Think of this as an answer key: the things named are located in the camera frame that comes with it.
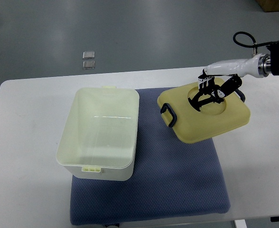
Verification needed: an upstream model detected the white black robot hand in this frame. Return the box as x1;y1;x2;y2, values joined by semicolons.
197;58;263;98

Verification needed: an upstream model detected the yellow box lid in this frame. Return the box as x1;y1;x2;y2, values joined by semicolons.
157;82;251;143

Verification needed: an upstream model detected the cardboard box corner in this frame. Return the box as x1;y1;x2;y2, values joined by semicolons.
256;0;279;12

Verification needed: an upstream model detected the white storage box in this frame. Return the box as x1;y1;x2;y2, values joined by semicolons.
56;87;140;181

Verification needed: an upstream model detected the blue cushion mat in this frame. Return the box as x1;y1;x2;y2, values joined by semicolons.
70;88;230;225

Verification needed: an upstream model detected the metal floor plate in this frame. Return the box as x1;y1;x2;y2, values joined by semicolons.
82;51;95;59
82;60;95;70

